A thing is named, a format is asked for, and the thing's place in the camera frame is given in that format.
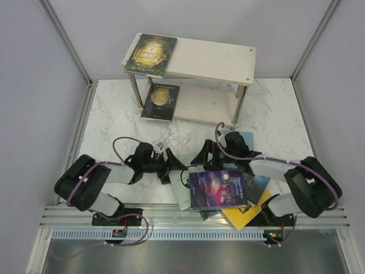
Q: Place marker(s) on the light blue OS book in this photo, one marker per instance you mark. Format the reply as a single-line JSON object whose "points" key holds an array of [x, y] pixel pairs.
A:
{"points": [[246, 140]]}

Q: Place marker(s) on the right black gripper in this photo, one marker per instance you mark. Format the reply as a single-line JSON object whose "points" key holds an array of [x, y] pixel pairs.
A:
{"points": [[210, 146]]}

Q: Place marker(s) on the green yellow fantasy book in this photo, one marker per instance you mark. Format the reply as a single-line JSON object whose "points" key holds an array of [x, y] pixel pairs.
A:
{"points": [[151, 55]]}

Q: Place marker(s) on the pale green G book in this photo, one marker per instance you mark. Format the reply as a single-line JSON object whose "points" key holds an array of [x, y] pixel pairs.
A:
{"points": [[180, 181]]}

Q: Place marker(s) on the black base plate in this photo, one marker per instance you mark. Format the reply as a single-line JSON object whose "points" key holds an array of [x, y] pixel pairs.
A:
{"points": [[277, 231], [123, 217]]}

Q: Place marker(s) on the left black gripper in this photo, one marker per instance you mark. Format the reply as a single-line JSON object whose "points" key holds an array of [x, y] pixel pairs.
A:
{"points": [[172, 163]]}

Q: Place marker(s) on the teal ocean cover book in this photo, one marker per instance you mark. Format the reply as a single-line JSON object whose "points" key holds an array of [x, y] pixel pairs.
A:
{"points": [[207, 214]]}

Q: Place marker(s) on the black Moon and Sixpence book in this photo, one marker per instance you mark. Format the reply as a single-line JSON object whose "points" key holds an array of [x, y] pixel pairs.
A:
{"points": [[160, 103]]}

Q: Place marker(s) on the dark castle cover book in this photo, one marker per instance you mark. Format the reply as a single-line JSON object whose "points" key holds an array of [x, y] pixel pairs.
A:
{"points": [[255, 187]]}

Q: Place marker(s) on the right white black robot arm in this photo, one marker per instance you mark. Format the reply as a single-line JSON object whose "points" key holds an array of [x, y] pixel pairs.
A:
{"points": [[312, 188]]}

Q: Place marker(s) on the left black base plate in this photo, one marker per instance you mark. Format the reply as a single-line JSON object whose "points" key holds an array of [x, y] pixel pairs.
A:
{"points": [[123, 217]]}

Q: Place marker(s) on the aluminium front frame rail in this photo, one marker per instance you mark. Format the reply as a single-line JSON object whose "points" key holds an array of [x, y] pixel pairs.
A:
{"points": [[170, 216]]}

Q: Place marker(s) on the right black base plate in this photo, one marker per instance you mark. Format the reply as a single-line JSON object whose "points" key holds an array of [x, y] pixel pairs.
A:
{"points": [[277, 231]]}

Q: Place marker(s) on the purple Robinson Crusoe book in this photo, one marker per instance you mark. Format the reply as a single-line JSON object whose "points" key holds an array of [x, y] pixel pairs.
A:
{"points": [[217, 190]]}

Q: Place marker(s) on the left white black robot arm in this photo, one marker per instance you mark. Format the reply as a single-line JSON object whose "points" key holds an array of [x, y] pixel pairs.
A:
{"points": [[81, 185]]}

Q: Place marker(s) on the white slotted cable duct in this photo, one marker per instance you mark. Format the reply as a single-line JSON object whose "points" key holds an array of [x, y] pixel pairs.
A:
{"points": [[134, 234]]}

